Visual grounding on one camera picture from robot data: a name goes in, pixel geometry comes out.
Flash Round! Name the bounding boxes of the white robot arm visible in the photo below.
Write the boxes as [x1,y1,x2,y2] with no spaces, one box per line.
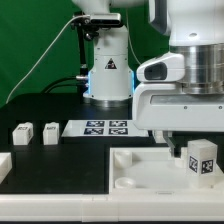
[72,0,224,132]

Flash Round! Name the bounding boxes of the white marker tag sheet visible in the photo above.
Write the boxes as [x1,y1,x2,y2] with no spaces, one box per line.
[62,120,148,137]

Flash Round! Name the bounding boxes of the white square tabletop part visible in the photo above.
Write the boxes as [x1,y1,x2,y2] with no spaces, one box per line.
[109,147,224,193]

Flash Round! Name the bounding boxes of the white cable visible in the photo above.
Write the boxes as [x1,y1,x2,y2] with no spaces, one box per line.
[125,7,142,66]
[5,14,91,105]

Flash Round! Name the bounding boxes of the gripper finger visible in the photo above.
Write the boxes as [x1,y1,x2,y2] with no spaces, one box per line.
[163,131,176,157]

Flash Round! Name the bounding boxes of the white U-shaped obstacle fence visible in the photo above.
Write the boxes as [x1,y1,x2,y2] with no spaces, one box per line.
[0,151,224,223]

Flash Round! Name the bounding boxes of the black cable at base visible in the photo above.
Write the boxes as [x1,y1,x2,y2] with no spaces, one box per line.
[41,77,88,94]

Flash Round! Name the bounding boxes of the white cable right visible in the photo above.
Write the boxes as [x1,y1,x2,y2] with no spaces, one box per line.
[125,7,142,66]

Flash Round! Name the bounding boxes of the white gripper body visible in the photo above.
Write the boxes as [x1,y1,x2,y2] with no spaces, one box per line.
[132,83,224,132]

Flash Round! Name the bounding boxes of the white cable left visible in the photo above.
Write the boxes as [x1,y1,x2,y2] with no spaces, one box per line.
[5,14,91,105]

